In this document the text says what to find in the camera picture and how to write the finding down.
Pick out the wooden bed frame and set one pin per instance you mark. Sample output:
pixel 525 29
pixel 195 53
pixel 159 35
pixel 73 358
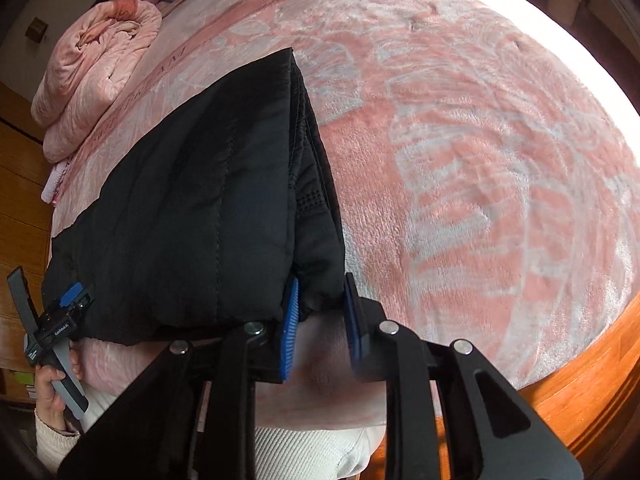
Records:
pixel 600 385

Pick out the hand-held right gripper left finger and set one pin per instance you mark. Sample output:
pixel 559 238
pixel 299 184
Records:
pixel 288 332

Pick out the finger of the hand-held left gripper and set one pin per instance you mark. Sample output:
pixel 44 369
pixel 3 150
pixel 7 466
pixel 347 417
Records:
pixel 71 294

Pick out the person's left hand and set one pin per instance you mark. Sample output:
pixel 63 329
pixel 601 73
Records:
pixel 49 391

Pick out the pink patterned fleece blanket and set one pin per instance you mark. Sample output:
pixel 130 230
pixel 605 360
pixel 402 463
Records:
pixel 450 160

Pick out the wooden cabinet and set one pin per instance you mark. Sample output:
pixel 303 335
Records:
pixel 20 210

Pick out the pink towel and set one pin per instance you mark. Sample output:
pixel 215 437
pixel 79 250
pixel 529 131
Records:
pixel 54 182

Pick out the rolled pink quilt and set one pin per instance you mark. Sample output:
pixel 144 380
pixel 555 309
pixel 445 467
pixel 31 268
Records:
pixel 95 70

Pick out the wall switch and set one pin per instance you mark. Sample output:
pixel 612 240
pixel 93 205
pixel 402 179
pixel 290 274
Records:
pixel 36 28

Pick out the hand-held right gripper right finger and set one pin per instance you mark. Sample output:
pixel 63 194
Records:
pixel 353 322

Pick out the person's left forearm white sleeve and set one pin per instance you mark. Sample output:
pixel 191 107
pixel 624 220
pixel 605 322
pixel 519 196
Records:
pixel 52 442

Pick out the black quilted jacket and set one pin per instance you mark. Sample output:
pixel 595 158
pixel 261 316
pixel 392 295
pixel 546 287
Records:
pixel 200 200

